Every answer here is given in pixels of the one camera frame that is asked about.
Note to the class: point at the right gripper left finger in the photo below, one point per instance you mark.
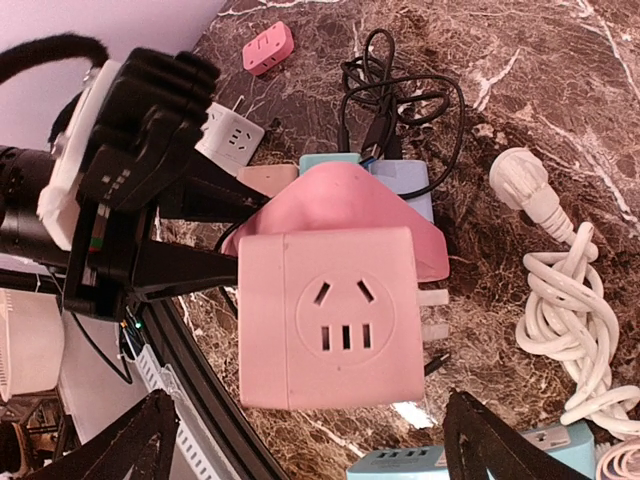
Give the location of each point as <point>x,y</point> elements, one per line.
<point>137,445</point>

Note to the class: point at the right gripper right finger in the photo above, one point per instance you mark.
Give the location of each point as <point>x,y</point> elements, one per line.
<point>480,445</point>

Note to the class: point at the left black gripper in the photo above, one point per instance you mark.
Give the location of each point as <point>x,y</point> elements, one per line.
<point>114,259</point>

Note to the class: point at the white cube socket adapter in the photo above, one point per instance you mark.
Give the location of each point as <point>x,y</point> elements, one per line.
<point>229,139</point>

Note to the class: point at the white charger with cable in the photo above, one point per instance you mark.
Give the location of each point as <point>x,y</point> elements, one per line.
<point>618,461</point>

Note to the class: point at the pink cube socket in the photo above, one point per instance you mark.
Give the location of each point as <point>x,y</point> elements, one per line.
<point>329,319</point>

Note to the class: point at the pink plug adapter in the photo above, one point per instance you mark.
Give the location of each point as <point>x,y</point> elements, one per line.
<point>268,49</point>

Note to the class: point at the white three-pin plug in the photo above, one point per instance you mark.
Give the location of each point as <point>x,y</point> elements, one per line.
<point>520,180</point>

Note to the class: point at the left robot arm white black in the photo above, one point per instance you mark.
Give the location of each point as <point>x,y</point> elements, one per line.
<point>23,173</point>

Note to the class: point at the small teal adapter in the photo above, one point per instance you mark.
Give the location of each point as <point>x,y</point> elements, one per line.
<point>308,161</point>

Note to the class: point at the pink power strip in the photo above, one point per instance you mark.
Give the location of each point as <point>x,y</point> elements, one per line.
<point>338,196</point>

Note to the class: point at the light blue adapter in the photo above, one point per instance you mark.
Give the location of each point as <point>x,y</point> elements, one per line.
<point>406,176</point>

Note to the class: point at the white slotted cable duct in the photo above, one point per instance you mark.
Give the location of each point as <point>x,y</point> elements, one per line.
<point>190,438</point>

